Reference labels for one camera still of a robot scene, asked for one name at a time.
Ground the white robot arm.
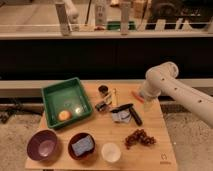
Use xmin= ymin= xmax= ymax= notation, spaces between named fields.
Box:
xmin=139 ymin=62 xmax=213 ymax=128

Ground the orange carrot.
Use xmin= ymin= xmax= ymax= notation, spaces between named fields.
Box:
xmin=131 ymin=91 xmax=144 ymax=103

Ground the bunch of dark grapes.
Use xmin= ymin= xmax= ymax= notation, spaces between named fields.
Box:
xmin=125 ymin=129 xmax=156 ymax=149

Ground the small dark can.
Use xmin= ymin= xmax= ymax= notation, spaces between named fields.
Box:
xmin=98 ymin=85 xmax=108 ymax=97

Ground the purple bowl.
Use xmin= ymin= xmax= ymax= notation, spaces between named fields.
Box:
xmin=26 ymin=130 xmax=60 ymax=162

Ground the white cup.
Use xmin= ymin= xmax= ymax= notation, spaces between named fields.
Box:
xmin=101 ymin=143 xmax=121 ymax=163

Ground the orange fruit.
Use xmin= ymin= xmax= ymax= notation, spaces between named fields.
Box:
xmin=58 ymin=110 xmax=71 ymax=121

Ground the blue sponge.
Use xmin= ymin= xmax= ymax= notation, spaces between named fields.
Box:
xmin=72 ymin=136 xmax=94 ymax=156

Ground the green plastic tray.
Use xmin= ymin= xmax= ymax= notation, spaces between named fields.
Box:
xmin=42 ymin=77 xmax=93 ymax=129

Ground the black marker pen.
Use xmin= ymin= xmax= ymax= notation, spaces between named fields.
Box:
xmin=110 ymin=103 xmax=133 ymax=113

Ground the small black metal object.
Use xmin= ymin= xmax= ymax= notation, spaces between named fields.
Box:
xmin=95 ymin=101 xmax=108 ymax=112

